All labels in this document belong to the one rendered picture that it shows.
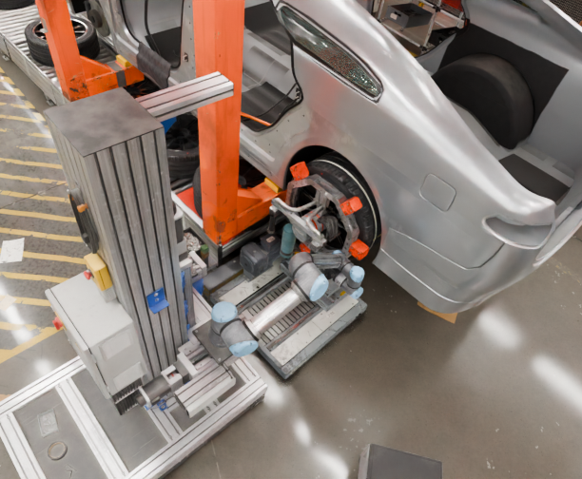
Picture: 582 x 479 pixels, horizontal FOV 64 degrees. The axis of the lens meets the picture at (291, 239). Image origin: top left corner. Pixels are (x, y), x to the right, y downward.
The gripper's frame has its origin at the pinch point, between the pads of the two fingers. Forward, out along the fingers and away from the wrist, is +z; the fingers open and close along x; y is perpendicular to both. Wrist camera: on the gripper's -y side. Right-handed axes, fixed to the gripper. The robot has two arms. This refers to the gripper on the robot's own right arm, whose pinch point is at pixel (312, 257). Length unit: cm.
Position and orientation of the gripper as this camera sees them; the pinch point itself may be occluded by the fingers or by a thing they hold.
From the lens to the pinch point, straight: 265.1
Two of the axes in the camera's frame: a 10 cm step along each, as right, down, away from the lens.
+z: -6.9, -6.0, 4.1
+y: 1.2, -6.5, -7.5
